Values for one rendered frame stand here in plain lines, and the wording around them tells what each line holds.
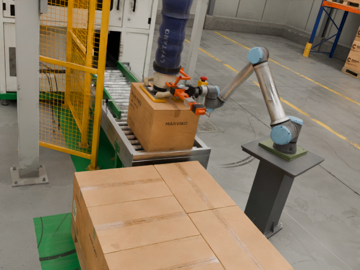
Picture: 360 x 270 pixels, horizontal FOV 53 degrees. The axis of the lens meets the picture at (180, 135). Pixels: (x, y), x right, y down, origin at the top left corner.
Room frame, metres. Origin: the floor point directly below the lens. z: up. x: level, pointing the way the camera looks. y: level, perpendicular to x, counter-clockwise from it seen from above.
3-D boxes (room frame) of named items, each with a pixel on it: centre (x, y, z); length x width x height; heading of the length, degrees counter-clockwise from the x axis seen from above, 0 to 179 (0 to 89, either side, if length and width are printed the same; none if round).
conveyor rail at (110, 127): (3.44, 0.89, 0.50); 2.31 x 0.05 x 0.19; 30
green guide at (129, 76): (4.04, 0.56, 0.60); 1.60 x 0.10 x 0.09; 30
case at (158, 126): (2.90, 0.19, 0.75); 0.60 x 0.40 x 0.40; 29
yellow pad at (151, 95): (2.86, 0.29, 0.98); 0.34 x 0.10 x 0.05; 31
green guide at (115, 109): (3.78, 1.02, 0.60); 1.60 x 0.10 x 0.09; 30
